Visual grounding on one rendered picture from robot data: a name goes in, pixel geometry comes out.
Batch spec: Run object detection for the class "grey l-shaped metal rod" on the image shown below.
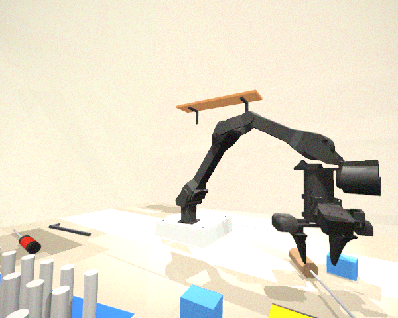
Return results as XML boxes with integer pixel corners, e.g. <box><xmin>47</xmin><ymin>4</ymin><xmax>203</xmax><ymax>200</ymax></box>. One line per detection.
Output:
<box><xmin>48</xmin><ymin>223</ymin><xmax>92</xmax><ymax>237</ymax></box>

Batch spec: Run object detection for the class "blue flat strip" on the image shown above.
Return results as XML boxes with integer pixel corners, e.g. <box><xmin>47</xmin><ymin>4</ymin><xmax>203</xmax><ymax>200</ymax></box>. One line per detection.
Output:
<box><xmin>72</xmin><ymin>296</ymin><xmax>134</xmax><ymax>318</ymax></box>

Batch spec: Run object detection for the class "yellow cube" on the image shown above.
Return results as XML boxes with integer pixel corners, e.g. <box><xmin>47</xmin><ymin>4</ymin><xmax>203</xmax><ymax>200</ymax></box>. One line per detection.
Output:
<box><xmin>268</xmin><ymin>303</ymin><xmax>317</xmax><ymax>318</ymax></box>

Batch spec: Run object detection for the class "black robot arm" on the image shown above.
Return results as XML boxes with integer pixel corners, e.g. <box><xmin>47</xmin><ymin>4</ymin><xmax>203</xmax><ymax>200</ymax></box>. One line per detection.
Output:
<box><xmin>175</xmin><ymin>111</ymin><xmax>381</xmax><ymax>237</ymax></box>

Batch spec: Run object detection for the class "blue cube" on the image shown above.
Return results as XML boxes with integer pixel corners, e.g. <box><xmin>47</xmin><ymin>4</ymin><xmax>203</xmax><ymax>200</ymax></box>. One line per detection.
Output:
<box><xmin>326</xmin><ymin>251</ymin><xmax>358</xmax><ymax>281</ymax></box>
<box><xmin>180</xmin><ymin>284</ymin><xmax>223</xmax><ymax>318</ymax></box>

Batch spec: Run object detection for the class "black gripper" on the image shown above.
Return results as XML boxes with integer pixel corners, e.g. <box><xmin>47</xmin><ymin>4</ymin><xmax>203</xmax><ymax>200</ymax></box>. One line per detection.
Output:
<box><xmin>271</xmin><ymin>190</ymin><xmax>374</xmax><ymax>266</ymax></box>

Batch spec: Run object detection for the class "red and black screwdriver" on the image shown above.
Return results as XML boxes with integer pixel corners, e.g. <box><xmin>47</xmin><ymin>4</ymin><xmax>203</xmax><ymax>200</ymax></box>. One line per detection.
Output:
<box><xmin>13</xmin><ymin>229</ymin><xmax>41</xmax><ymax>254</ymax></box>

